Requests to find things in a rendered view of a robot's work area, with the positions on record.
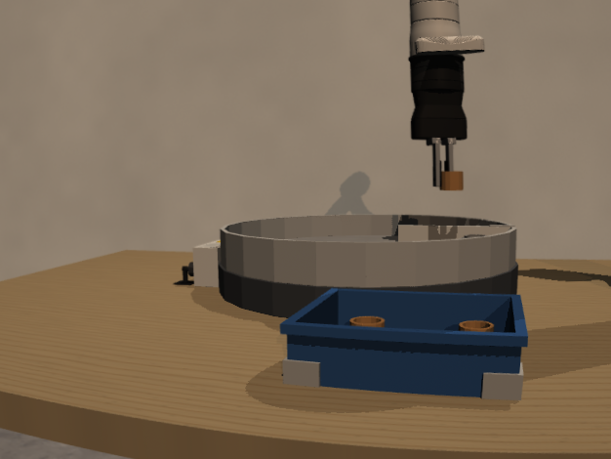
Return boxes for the dark blue crate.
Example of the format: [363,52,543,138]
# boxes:
[280,288,528,400]

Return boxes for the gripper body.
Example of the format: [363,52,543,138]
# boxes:
[408,19,485,141]

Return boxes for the bronze bushing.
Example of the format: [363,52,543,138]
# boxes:
[349,316,385,327]
[459,320,494,332]
[440,171,463,190]

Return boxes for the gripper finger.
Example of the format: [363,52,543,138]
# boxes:
[427,138,441,187]
[441,138,456,171]

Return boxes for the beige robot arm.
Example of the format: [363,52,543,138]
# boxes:
[410,0,460,24]

